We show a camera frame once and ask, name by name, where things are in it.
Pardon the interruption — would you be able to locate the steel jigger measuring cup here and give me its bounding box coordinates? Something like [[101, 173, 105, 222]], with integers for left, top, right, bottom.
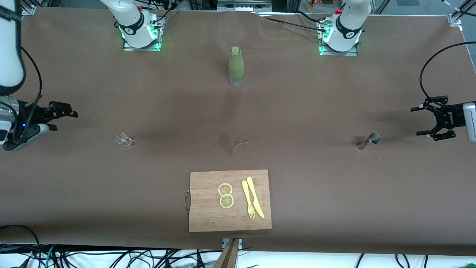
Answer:
[[356, 133, 380, 151]]

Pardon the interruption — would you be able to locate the brown table cover sheet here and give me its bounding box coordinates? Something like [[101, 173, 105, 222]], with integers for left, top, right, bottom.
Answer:
[[0, 7, 476, 256]]

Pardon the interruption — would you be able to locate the wooden cutting board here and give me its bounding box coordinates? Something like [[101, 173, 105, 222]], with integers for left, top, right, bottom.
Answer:
[[185, 169, 272, 233]]

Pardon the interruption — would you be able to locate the green sleeved glass bottle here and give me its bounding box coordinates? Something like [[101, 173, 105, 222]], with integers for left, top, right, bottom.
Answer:
[[228, 46, 245, 87]]

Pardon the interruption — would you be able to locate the yellow plastic knife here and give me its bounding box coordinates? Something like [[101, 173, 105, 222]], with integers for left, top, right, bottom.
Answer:
[[247, 176, 265, 218]]

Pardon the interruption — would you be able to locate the yellow plastic fork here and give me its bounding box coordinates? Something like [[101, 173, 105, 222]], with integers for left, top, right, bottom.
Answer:
[[242, 180, 256, 220]]

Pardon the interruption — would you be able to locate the grey power strip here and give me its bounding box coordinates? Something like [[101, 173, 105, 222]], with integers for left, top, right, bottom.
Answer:
[[218, 0, 272, 12]]

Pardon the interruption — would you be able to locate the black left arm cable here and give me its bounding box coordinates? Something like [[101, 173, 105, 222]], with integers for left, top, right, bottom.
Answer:
[[419, 41, 476, 98]]

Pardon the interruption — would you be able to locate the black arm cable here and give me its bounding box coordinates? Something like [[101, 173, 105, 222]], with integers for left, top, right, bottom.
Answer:
[[419, 41, 476, 98], [20, 47, 42, 112]]

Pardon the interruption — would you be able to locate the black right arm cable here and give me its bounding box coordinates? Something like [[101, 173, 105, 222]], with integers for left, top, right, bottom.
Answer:
[[20, 47, 42, 112]]

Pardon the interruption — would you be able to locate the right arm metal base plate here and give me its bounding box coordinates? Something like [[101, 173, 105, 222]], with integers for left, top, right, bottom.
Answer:
[[123, 15, 165, 51]]

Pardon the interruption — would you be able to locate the black looped floor cable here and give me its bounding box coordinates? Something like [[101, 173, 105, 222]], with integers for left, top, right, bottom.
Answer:
[[0, 224, 42, 268]]

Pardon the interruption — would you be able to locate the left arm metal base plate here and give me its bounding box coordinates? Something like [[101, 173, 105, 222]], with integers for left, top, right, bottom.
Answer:
[[318, 19, 358, 56]]

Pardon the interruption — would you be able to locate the green floor cable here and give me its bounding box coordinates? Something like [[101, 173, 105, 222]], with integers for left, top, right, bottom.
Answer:
[[44, 245, 56, 268]]

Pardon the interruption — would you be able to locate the black cable on table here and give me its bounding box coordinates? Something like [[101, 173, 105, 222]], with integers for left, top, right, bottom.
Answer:
[[257, 10, 329, 34]]

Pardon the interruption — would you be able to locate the wooden post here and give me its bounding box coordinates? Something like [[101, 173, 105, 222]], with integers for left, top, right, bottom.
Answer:
[[215, 238, 240, 268]]

